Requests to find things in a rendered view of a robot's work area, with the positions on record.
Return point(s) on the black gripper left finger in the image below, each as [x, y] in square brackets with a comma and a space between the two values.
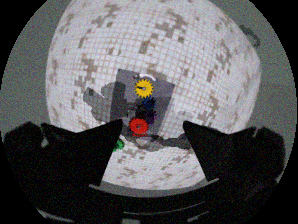
[90, 150]

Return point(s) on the green gear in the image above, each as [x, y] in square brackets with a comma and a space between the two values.
[119, 145]

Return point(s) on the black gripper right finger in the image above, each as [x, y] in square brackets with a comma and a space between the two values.
[214, 149]

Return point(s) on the yellow gear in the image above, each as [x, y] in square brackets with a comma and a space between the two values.
[147, 86]

